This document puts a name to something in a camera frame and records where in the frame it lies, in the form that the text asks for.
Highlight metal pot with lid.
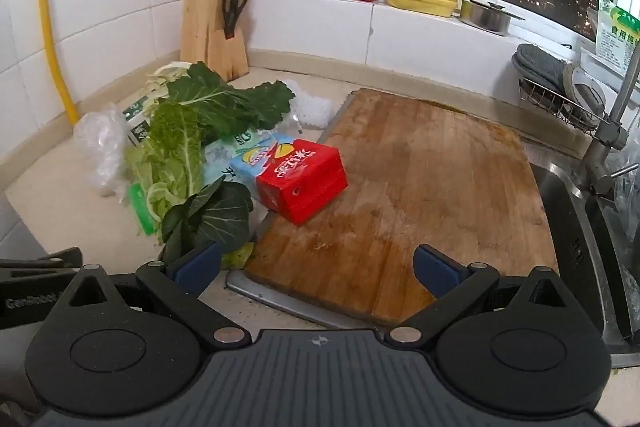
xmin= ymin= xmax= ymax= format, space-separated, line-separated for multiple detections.
xmin=459 ymin=0 xmax=526 ymax=36

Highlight white foam net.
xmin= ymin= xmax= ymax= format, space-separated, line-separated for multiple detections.
xmin=282 ymin=79 xmax=335 ymax=130

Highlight stainless steel sink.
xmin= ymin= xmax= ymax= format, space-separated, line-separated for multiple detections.
xmin=530 ymin=147 xmax=640 ymax=358

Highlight red drink carton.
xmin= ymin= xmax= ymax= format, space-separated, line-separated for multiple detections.
xmin=256 ymin=138 xmax=348 ymax=226

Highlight clear plastic bag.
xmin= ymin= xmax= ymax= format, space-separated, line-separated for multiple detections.
xmin=74 ymin=109 xmax=132 ymax=198

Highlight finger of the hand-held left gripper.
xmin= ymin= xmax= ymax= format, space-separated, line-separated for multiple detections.
xmin=0 ymin=248 xmax=83 ymax=282

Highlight wire dish rack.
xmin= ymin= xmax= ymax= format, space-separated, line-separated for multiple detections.
xmin=517 ymin=77 xmax=616 ymax=130

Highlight small dark green leaf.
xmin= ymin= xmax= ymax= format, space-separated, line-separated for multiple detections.
xmin=159 ymin=176 xmax=256 ymax=269

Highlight wooden cutting board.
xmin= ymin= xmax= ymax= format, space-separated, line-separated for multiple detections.
xmin=244 ymin=88 xmax=560 ymax=327

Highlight pale napa cabbage bunch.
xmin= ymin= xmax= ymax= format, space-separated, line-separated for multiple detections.
xmin=144 ymin=61 xmax=196 ymax=96

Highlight wooden knife block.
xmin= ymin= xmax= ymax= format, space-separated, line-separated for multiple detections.
xmin=180 ymin=0 xmax=250 ymax=82

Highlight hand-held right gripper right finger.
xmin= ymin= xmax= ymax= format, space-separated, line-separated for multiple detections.
xmin=385 ymin=244 xmax=576 ymax=350

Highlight metal faucet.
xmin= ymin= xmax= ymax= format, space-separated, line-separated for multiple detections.
xmin=570 ymin=52 xmax=640 ymax=195

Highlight yellow pipe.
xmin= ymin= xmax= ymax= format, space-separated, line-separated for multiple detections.
xmin=35 ymin=0 xmax=81 ymax=125

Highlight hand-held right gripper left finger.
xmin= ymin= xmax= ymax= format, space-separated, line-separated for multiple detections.
xmin=67 ymin=241 xmax=251 ymax=349

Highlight printed plastic wrapper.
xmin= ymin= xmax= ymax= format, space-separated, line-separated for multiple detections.
xmin=127 ymin=129 xmax=296 ymax=235

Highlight black kitchen scissors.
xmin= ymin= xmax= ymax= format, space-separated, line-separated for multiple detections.
xmin=221 ymin=0 xmax=250 ymax=40

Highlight light green cabbage leaf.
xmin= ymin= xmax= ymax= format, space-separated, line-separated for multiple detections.
xmin=124 ymin=102 xmax=207 ymax=235

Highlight clear bag in sink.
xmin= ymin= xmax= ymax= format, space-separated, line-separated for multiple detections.
xmin=607 ymin=147 xmax=640 ymax=258

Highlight green and white packet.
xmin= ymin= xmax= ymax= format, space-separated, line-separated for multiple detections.
xmin=595 ymin=0 xmax=640 ymax=75

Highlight green and white carton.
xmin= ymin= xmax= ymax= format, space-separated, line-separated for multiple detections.
xmin=120 ymin=84 xmax=173 ymax=148

